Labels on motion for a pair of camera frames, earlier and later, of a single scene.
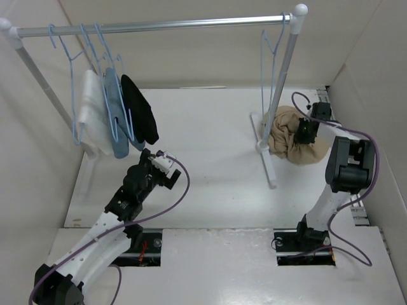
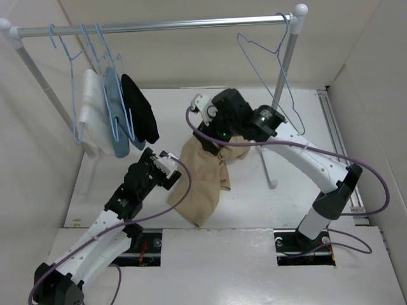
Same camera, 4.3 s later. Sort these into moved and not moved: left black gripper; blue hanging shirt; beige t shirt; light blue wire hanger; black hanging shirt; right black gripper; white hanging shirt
Moved: right black gripper; beige t shirt; light blue wire hanger
Not moved: left black gripper; white hanging shirt; blue hanging shirt; black hanging shirt
